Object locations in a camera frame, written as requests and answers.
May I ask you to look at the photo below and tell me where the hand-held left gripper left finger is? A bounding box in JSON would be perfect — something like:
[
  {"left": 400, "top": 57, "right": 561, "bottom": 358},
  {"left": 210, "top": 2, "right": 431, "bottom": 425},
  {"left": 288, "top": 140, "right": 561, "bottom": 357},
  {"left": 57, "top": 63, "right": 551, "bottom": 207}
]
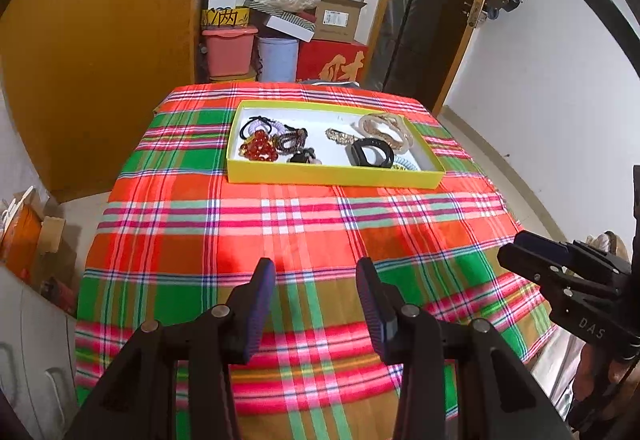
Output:
[{"left": 65, "top": 257, "right": 277, "bottom": 440}]

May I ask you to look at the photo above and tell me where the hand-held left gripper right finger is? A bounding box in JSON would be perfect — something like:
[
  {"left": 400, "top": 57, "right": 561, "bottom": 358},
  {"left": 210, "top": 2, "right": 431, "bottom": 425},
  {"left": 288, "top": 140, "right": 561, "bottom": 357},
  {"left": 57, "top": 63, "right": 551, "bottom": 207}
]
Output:
[{"left": 355, "top": 257, "right": 573, "bottom": 440}]

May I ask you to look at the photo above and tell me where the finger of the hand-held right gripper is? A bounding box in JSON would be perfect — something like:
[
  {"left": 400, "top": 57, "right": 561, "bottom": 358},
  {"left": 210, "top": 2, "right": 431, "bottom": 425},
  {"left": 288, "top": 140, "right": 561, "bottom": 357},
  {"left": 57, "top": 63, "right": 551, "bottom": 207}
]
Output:
[
  {"left": 514, "top": 230, "right": 632, "bottom": 273},
  {"left": 497, "top": 244, "right": 571, "bottom": 293}
]

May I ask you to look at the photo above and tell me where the black wide bracelet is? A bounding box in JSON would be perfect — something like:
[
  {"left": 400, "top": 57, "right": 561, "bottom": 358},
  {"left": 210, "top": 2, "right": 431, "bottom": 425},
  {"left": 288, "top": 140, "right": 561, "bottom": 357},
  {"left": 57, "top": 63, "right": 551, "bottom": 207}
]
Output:
[{"left": 348, "top": 138, "right": 385, "bottom": 168}]

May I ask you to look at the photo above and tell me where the red bead bracelet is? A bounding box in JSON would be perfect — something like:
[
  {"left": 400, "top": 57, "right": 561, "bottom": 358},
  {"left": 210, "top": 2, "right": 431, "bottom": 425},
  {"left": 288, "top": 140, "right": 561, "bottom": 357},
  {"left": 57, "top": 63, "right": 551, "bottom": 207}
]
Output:
[{"left": 240, "top": 130, "right": 278, "bottom": 163}]

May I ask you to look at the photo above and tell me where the dark patterned scrunchie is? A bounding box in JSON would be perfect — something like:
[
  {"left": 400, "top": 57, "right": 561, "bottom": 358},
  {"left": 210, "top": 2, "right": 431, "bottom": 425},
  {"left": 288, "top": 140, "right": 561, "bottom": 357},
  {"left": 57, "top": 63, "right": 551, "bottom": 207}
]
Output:
[{"left": 272, "top": 127, "right": 308, "bottom": 153}]

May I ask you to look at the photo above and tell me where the black hair tie with pendant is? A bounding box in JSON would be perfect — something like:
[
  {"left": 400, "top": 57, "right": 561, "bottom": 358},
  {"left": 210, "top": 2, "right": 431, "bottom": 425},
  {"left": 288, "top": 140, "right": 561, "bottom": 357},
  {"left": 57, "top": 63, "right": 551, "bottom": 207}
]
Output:
[{"left": 239, "top": 115, "right": 281, "bottom": 142}]

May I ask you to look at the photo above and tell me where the beige lace hair tie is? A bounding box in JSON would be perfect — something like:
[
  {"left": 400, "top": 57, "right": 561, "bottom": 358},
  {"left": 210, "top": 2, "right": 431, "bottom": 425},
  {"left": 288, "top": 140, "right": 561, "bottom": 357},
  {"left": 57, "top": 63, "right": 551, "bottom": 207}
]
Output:
[{"left": 357, "top": 111, "right": 416, "bottom": 153}]

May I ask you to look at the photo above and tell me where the yellow-green shallow box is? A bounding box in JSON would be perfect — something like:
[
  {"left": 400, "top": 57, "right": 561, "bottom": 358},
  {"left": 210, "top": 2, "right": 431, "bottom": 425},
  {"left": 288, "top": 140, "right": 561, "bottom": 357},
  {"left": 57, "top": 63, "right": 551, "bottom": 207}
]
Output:
[{"left": 226, "top": 100, "right": 446, "bottom": 186}]

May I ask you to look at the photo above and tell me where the beige slipper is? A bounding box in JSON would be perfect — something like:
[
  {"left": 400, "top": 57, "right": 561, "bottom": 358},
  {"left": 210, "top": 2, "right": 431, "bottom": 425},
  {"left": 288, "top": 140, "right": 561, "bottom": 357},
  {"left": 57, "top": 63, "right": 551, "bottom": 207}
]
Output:
[{"left": 585, "top": 230, "right": 630, "bottom": 262}]

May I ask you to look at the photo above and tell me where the red green plaid tablecloth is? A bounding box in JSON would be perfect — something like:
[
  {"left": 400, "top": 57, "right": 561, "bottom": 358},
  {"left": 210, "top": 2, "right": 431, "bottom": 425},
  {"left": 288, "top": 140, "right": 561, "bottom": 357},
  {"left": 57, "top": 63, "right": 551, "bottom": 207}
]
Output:
[{"left": 75, "top": 83, "right": 561, "bottom": 440}]

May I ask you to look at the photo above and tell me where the wooden door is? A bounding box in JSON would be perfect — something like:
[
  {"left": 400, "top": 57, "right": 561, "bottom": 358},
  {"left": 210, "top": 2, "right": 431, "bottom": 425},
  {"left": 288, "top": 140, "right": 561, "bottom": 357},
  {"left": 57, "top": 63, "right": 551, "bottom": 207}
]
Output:
[{"left": 430, "top": 0, "right": 503, "bottom": 117}]

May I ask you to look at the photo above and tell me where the open brown carton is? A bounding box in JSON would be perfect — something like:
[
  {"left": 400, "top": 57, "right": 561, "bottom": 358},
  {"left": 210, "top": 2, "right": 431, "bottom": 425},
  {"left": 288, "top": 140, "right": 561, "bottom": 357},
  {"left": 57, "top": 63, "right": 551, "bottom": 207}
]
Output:
[{"left": 30, "top": 215, "right": 81, "bottom": 292}]

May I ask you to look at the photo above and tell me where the white appliance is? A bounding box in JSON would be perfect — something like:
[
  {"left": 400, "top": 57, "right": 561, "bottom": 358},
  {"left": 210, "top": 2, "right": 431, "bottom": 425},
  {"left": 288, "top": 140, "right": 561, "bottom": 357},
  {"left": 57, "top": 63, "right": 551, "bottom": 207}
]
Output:
[{"left": 0, "top": 265, "right": 78, "bottom": 423}]

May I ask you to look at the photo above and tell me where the orange bag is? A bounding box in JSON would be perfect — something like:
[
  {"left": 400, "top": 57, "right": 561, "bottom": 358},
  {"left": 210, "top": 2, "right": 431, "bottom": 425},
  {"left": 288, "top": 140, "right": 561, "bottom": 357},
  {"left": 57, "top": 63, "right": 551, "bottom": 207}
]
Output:
[{"left": 0, "top": 200, "right": 43, "bottom": 282}]

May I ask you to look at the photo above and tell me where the lavender plastic bucket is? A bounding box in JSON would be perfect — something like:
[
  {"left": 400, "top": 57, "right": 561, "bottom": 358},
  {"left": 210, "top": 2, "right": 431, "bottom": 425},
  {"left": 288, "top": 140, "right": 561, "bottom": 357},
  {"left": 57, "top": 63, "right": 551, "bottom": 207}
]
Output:
[{"left": 257, "top": 37, "right": 299, "bottom": 84}]

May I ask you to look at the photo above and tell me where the red gift box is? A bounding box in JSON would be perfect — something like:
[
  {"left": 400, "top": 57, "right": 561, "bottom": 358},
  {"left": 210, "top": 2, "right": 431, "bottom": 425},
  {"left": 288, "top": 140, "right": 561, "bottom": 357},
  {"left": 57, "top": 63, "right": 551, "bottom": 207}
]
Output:
[{"left": 296, "top": 39, "right": 370, "bottom": 84}]

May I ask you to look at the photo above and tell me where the pink plastic bin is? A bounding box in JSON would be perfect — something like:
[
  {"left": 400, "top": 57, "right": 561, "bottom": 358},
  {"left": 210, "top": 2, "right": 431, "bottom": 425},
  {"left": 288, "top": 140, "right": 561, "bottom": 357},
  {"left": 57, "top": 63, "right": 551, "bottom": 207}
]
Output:
[{"left": 201, "top": 24, "right": 259, "bottom": 77}]

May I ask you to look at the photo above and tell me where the white striped flat box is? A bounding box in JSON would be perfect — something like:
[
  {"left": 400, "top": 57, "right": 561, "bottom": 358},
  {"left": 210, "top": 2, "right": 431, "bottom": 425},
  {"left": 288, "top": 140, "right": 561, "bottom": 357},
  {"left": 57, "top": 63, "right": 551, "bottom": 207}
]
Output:
[{"left": 265, "top": 13, "right": 317, "bottom": 44}]

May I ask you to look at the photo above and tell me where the yellow box with black pattern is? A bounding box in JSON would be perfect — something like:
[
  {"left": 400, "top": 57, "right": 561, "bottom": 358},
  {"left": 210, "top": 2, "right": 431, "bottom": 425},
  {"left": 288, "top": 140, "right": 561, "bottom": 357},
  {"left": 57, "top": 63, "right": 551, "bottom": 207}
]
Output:
[{"left": 201, "top": 8, "right": 251, "bottom": 28}]

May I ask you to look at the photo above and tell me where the brown cardboard box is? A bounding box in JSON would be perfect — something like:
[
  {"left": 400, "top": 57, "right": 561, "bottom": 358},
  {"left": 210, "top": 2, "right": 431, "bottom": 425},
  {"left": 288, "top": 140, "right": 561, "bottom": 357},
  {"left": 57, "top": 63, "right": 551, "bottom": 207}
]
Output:
[{"left": 314, "top": 0, "right": 367, "bottom": 44}]

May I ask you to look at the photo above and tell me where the wooden wardrobe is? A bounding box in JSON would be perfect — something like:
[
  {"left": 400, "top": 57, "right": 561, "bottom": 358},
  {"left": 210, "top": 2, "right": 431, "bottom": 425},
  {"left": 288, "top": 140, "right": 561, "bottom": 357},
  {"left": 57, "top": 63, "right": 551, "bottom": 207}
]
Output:
[{"left": 0, "top": 0, "right": 208, "bottom": 202}]

